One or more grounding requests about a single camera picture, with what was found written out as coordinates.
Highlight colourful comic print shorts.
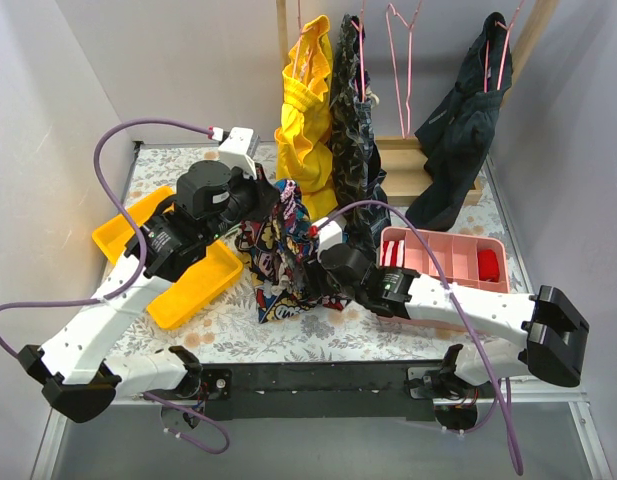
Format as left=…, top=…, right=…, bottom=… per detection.
left=235, top=179, right=350, bottom=324

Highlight pink wire hanger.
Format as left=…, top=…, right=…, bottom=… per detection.
left=384, top=1, right=423, bottom=139

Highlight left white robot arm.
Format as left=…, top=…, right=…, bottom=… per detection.
left=17, top=161, right=279, bottom=423

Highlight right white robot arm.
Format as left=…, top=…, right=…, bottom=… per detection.
left=300, top=243, right=590, bottom=398

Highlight yellow shorts on hanger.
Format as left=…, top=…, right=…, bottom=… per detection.
left=274, top=15, right=337, bottom=221

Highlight dark leaf print shorts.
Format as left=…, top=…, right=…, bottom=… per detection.
left=328, top=13, right=392, bottom=251

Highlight pink hanger under leaf shorts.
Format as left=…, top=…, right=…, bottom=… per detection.
left=353, top=0, right=367, bottom=102

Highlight pink hanger under yellow shorts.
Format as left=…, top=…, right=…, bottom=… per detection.
left=292, top=0, right=307, bottom=80

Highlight pink hanger under navy shorts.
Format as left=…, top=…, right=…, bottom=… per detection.
left=483, top=0, right=527, bottom=94

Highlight red white striped sock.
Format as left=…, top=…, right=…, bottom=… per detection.
left=380, top=239, right=405, bottom=268

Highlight yellow plastic tray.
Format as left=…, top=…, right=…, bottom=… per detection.
left=92, top=214, right=244, bottom=330

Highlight wooden clothes rack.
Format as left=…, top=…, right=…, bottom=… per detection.
left=275, top=1, right=560, bottom=207

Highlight pink divided organiser tray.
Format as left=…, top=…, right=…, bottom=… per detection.
left=378, top=227, right=510, bottom=294

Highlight red folded cloth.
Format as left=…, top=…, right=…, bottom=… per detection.
left=477, top=249, right=500, bottom=283

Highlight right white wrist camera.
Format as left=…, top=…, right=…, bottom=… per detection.
left=309, top=217, right=347, bottom=262

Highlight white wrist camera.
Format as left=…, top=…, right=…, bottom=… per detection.
left=209, top=127, right=260, bottom=178
left=309, top=217, right=347, bottom=262

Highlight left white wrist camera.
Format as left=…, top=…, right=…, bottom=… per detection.
left=209, top=127, right=260, bottom=178

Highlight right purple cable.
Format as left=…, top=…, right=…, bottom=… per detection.
left=310, top=199, right=525, bottom=476

